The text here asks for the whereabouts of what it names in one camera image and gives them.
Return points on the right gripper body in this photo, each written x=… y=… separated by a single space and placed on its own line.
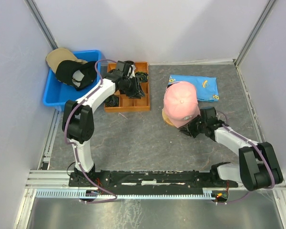
x=199 y=130

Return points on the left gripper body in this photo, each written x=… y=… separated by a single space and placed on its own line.
x=130 y=84

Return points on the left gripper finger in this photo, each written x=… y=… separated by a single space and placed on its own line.
x=140 y=87
x=137 y=95

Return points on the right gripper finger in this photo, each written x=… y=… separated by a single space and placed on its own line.
x=195 y=123
x=186 y=131

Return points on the wooden hat stand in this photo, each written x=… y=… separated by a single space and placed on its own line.
x=166 y=119

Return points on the pink cap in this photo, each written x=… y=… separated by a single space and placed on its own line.
x=180 y=103

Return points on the blue astronaut print cloth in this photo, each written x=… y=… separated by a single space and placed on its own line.
x=206 y=87

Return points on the black cap white lining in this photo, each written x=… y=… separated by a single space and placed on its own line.
x=76 y=74

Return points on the beige cap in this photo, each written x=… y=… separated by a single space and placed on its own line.
x=54 y=58

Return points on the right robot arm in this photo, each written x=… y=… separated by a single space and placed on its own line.
x=258 y=166

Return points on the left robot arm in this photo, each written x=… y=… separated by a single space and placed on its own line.
x=78 y=122

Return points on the wooden compartment tray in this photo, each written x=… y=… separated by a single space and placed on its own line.
x=127 y=104

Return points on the rolled green black belt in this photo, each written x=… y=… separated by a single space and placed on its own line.
x=142 y=76

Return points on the rolled dark green belt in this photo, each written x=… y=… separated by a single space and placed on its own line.
x=112 y=101

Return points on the blue plastic bin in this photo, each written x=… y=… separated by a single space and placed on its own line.
x=56 y=94

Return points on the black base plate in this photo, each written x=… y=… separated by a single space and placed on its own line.
x=159 y=182

